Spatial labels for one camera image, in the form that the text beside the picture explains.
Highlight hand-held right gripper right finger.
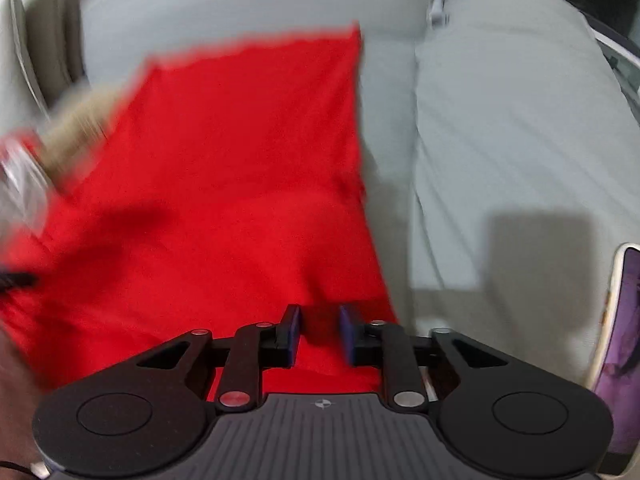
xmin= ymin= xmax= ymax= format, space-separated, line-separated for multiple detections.
xmin=340 ymin=304 xmax=546 ymax=413

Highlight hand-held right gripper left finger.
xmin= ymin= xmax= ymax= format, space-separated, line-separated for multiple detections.
xmin=100 ymin=304 xmax=304 ymax=413

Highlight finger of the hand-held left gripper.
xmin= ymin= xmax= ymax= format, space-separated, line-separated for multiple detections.
xmin=0 ymin=270 xmax=39 ymax=294

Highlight grey sofa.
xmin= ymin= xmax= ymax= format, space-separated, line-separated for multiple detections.
xmin=0 ymin=0 xmax=640 ymax=461

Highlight phone in white case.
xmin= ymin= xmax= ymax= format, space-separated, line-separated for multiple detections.
xmin=590 ymin=242 xmax=640 ymax=476

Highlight red shirt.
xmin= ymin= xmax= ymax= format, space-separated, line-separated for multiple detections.
xmin=0 ymin=22 xmax=401 ymax=396

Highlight white shirt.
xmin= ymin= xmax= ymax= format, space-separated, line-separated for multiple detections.
xmin=0 ymin=135 xmax=51 ymax=241

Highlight khaki pants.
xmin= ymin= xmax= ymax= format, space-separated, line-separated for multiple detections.
xmin=37 ymin=82 xmax=126 ymax=196

